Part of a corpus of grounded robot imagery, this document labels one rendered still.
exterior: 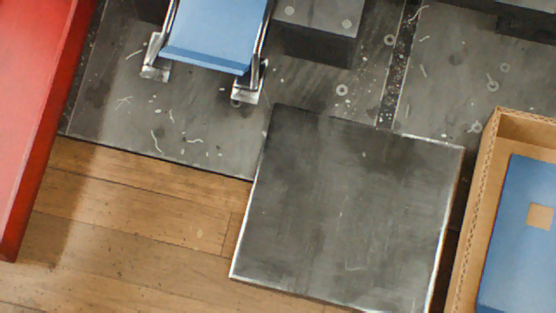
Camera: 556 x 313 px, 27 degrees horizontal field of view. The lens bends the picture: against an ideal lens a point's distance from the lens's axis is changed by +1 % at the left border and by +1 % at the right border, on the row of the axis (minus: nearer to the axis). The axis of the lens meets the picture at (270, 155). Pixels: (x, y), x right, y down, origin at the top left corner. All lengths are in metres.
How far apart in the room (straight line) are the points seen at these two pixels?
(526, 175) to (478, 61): 0.11
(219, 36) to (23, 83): 0.20
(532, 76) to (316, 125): 0.20
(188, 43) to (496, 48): 0.28
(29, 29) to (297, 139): 0.27
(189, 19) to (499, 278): 0.34
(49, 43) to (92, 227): 0.17
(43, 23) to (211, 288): 0.29
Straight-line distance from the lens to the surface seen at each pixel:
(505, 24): 1.06
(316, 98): 1.04
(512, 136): 1.03
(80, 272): 1.02
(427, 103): 1.04
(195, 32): 0.97
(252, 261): 0.98
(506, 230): 1.01
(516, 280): 1.01
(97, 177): 1.03
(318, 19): 0.97
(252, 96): 0.95
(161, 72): 0.96
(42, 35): 1.08
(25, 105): 1.06
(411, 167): 1.00
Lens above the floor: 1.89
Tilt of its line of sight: 75 degrees down
